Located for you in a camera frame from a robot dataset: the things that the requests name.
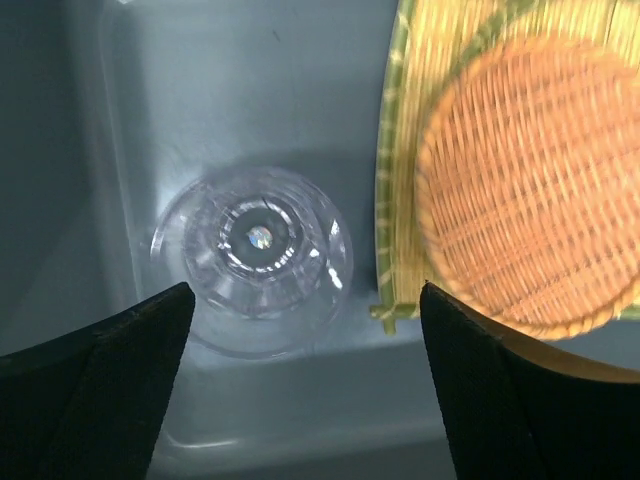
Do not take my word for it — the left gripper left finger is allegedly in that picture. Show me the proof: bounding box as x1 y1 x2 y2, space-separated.
1 282 195 480

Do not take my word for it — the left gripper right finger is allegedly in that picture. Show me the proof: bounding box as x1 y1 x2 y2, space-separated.
420 283 639 479

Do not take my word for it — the orange round woven basket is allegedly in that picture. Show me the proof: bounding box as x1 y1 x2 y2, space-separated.
415 36 639 340

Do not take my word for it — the clear plastic cup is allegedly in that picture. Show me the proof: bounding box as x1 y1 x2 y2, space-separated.
149 166 354 359

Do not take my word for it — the square bamboo mat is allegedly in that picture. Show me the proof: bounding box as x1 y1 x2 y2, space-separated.
368 0 640 336

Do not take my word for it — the green-rimmed round bamboo tray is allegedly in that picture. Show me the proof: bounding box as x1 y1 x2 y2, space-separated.
451 1 639 77

